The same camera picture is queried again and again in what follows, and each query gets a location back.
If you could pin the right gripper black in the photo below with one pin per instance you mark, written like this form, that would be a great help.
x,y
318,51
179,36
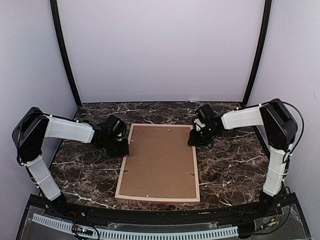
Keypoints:
x,y
195,140

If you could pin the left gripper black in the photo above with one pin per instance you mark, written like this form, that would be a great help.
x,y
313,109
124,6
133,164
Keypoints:
x,y
124,152

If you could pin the brown cardboard backing board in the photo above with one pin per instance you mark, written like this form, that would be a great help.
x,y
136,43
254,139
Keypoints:
x,y
157,162

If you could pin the pink wooden picture frame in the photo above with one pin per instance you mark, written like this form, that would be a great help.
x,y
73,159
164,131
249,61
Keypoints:
x,y
157,198

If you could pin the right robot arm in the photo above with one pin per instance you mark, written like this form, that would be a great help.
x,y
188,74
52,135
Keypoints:
x,y
279,125

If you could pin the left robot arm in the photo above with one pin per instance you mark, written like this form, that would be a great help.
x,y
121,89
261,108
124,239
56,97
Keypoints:
x,y
37,127

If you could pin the black front rail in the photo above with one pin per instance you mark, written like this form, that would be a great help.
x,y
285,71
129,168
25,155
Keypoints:
x,y
235,215

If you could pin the white slotted cable duct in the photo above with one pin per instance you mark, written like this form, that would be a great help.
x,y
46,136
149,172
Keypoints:
x,y
107,234

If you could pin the right black corner post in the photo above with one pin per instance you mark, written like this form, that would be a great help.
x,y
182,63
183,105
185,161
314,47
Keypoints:
x,y
259,52

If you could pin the black corner post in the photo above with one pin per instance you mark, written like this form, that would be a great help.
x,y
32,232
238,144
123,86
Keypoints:
x,y
63,52
259,52

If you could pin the left black corner post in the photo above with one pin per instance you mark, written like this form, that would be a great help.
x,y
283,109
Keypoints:
x,y
63,52

